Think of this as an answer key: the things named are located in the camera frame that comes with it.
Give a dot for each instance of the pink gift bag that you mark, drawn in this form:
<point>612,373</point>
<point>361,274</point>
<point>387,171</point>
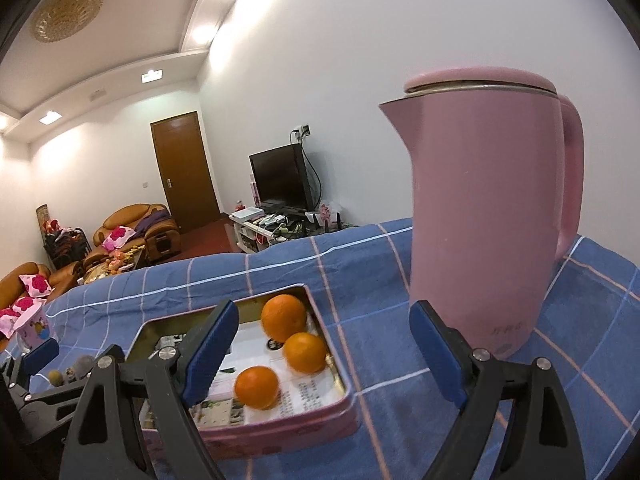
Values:
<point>255,190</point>

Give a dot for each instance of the tall patterned scroll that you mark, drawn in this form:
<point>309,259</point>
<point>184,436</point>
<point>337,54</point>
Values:
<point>42,215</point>

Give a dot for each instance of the brown leather sofa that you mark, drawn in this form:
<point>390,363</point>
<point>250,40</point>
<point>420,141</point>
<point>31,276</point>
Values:
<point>65,275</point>

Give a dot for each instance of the pink flower cushion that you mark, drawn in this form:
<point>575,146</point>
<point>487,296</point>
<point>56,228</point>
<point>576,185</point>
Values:
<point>36,285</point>
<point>22,306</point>
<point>118,237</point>
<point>7,321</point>

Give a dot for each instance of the stacked dark chairs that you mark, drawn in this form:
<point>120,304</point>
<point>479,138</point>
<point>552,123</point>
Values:
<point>65,245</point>

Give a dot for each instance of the brown wooden door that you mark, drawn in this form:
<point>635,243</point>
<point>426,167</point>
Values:
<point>182,170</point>

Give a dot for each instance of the round crystal chandelier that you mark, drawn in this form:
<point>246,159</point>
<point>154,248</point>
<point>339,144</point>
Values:
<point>69,11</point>

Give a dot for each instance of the brown leather armchair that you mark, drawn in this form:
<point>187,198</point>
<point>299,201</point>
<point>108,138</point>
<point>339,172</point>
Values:
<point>125,215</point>

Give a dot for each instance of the square ceiling light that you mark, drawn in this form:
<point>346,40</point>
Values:
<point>151,76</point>
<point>51,117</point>

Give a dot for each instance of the small orange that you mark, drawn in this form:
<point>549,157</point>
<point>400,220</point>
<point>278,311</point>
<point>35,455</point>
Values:
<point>256,387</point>
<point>305,353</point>

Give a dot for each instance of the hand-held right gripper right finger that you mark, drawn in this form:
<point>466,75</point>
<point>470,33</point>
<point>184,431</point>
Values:
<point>437,355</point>

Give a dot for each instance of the blue checked cloth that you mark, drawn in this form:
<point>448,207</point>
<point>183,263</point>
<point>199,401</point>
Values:
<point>350,270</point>

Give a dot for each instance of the black television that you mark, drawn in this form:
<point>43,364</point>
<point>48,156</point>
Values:
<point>277,175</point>

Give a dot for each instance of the white flat box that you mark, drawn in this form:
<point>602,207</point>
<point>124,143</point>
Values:
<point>247,214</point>

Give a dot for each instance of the purple blanket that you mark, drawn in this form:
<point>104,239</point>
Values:
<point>155,221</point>

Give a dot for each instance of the coffee table with snacks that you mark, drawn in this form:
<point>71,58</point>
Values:
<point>115,265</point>

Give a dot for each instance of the pink kettle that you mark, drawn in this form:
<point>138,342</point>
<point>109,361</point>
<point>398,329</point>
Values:
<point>475,210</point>

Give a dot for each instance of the ceiling vent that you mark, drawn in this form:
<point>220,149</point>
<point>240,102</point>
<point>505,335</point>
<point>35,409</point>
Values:
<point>98,94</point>

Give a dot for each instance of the printed paper liner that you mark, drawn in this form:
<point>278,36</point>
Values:
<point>310,395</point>

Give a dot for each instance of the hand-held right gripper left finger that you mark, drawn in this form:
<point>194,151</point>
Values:
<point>210,355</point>

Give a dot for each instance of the pink tin box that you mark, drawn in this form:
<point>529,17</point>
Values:
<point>280,432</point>

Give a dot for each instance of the large orange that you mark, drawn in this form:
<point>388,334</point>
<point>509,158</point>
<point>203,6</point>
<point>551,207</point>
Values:
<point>284,317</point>

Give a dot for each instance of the tan longan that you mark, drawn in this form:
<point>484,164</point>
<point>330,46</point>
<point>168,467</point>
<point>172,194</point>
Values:
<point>55,377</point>

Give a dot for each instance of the pink white plastic bag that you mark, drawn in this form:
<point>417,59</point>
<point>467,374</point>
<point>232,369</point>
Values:
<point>328,216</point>

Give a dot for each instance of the wall socket with plugs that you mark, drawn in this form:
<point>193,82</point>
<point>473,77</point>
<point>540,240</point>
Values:
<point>301,131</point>

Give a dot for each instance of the white TV stand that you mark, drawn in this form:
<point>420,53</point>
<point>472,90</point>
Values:
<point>245,235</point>

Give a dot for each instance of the purple round fruit with stalk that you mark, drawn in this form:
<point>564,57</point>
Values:
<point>84,366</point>

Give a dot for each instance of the pink cartoon mug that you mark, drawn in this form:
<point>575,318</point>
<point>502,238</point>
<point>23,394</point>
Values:
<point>32,327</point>

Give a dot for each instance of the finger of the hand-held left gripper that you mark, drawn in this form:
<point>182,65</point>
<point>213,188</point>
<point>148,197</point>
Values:
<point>42,355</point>

